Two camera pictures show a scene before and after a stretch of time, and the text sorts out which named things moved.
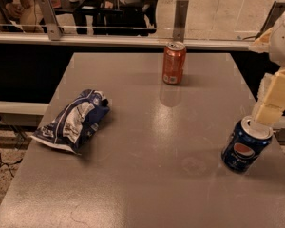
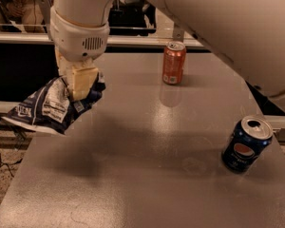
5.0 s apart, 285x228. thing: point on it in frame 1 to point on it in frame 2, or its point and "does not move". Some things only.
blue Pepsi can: (246, 145) does not move
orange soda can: (174, 61) does not move
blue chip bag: (72, 125) to (50, 106)
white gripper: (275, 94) to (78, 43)
